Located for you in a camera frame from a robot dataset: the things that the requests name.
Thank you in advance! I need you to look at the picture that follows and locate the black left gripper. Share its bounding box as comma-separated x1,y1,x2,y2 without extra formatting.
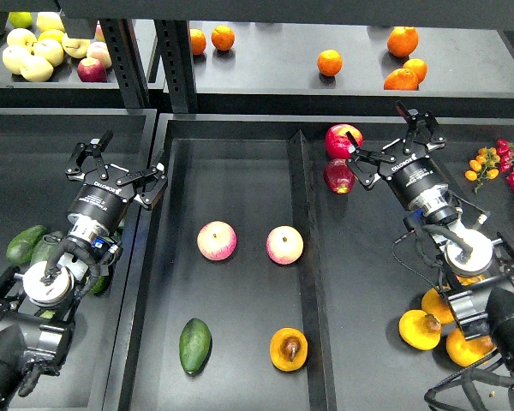
65,130,168,234

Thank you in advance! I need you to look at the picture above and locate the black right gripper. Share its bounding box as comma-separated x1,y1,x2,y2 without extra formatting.
345,100,448,211

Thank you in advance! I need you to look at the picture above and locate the green avocado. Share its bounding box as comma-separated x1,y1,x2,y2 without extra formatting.
6,225,48,265
179,318,212,376

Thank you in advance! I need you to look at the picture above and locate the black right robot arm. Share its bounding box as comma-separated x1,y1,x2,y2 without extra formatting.
344,102,514,410

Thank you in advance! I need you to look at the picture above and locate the yellow pear upper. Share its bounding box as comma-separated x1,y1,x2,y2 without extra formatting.
421,289,454,325

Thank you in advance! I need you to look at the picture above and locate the bright red apple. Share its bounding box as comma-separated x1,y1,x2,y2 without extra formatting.
325,123,363,159

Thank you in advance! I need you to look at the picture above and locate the dark red apple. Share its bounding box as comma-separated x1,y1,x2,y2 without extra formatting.
323,158,356,194

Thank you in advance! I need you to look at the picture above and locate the orange front right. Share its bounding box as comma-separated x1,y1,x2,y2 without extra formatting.
383,68,419,91

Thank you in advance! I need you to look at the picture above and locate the orange right small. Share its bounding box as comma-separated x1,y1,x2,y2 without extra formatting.
403,58,427,84

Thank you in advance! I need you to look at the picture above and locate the orange cherry tomato bunch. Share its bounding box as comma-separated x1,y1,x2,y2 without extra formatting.
464,147,500,193

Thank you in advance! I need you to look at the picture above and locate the red apple on shelf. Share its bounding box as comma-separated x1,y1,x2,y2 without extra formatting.
77,57,107,82

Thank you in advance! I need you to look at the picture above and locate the black left tray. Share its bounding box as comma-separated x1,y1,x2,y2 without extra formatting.
0,109,157,410

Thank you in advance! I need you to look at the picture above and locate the black tray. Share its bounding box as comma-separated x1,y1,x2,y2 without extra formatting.
0,109,157,410
102,112,514,411

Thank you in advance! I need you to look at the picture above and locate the orange middle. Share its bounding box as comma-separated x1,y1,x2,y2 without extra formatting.
317,49,343,77

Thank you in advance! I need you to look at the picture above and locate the red cherry tomato bunch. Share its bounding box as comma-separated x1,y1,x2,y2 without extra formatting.
496,139,514,173

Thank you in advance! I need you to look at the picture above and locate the pink apple left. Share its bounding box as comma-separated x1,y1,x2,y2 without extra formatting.
197,221,237,261

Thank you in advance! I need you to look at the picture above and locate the pink apple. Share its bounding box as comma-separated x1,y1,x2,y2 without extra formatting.
266,225,304,265
197,221,237,261

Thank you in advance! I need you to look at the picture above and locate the pale yellow apple front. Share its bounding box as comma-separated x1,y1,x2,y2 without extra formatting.
20,56,54,82

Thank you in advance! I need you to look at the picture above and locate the pale yellow apple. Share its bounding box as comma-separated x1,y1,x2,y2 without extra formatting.
20,56,54,82
2,45,32,75

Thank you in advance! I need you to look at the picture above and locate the orange far left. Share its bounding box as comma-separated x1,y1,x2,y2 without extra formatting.
189,28,206,56

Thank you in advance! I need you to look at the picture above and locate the pink apple right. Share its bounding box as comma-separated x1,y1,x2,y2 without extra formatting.
266,225,304,265

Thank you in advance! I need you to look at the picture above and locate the pale yellow apple left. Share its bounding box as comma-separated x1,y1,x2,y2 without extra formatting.
2,45,32,75

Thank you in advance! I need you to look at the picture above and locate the green lime on shelf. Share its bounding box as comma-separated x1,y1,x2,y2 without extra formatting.
9,11,33,28

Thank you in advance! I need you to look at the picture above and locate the black center tray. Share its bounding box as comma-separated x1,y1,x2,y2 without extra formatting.
102,112,514,411

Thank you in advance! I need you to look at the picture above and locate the black shelf post left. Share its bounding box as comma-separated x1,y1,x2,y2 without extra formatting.
99,18,150,109

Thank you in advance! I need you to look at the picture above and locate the black shelf post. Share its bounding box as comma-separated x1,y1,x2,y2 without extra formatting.
99,18,150,109
153,20,198,114

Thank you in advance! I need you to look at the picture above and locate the black shelf post right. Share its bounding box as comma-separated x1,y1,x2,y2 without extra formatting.
153,20,198,114

